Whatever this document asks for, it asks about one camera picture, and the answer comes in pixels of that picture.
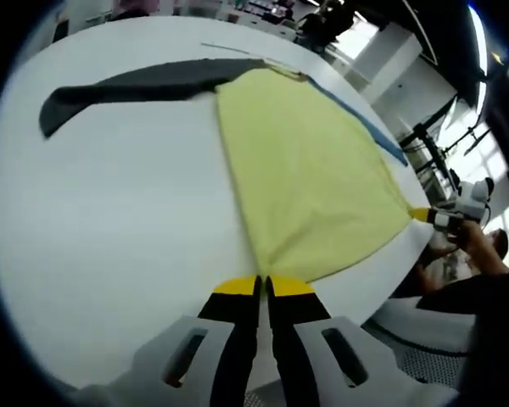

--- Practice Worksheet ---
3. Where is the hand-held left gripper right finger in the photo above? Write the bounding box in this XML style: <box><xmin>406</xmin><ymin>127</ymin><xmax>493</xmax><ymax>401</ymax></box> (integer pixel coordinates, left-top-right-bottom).
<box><xmin>264</xmin><ymin>274</ymin><xmax>409</xmax><ymax>407</ymax></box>

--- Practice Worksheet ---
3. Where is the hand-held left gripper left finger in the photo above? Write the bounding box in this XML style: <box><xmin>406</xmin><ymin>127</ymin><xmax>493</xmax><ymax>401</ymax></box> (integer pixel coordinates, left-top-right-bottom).
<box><xmin>109</xmin><ymin>274</ymin><xmax>263</xmax><ymax>407</ymax></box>

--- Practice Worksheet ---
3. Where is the yellow grey blue garment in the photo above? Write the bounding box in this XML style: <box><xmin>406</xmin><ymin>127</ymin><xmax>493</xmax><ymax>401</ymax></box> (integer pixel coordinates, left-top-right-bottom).
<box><xmin>38</xmin><ymin>57</ymin><xmax>430</xmax><ymax>285</ymax></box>

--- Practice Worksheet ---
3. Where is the person's right hand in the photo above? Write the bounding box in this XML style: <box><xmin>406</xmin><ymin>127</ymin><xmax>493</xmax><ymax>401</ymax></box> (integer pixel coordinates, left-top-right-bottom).
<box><xmin>448</xmin><ymin>219</ymin><xmax>492</xmax><ymax>256</ymax></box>

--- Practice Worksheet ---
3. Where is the black tripod stand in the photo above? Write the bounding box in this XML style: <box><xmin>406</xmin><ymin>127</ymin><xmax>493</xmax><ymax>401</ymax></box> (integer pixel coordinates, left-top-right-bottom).
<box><xmin>400</xmin><ymin>96</ymin><xmax>493</xmax><ymax>171</ymax></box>

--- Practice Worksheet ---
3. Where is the person's black clothing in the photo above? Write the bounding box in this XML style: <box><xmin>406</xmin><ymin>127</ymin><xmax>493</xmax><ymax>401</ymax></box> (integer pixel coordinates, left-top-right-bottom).
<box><xmin>418</xmin><ymin>261</ymin><xmax>509</xmax><ymax>318</ymax></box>

